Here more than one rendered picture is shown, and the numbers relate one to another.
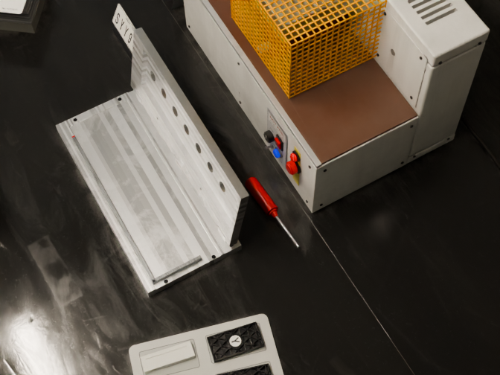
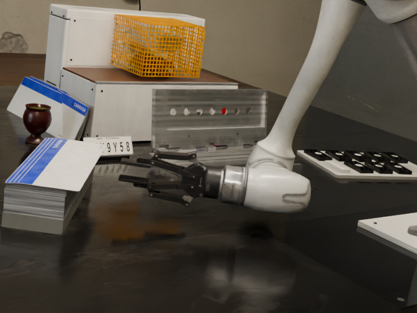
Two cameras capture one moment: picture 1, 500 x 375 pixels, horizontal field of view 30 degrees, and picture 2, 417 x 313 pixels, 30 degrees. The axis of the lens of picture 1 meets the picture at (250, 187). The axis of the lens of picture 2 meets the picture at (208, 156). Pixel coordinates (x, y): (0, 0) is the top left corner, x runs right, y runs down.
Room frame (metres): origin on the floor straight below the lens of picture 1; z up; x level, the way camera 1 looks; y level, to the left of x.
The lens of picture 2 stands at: (1.43, 2.44, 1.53)
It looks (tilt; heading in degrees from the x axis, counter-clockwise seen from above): 15 degrees down; 259
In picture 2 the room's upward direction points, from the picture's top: 8 degrees clockwise
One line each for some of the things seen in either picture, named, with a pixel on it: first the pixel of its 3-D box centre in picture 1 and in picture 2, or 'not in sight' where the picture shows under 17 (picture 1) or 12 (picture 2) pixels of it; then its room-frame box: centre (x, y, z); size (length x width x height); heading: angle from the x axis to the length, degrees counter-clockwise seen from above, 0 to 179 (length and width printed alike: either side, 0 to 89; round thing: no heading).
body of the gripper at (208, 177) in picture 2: not in sight; (200, 180); (1.10, 0.73, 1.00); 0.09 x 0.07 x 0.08; 170
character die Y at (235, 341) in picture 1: (235, 341); (318, 154); (0.58, 0.04, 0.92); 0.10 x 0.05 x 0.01; 107
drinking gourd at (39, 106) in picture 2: not in sight; (36, 124); (1.50, 0.15, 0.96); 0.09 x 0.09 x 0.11
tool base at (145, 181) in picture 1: (145, 184); (227, 159); (0.92, 0.21, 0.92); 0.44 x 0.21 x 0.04; 28
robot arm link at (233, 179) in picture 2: not in sight; (231, 185); (1.02, 0.74, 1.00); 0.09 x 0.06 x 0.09; 80
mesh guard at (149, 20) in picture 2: (305, 9); (157, 45); (1.14, -0.12, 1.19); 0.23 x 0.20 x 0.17; 28
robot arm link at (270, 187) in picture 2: not in sight; (277, 189); (0.91, 0.74, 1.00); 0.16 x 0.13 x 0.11; 170
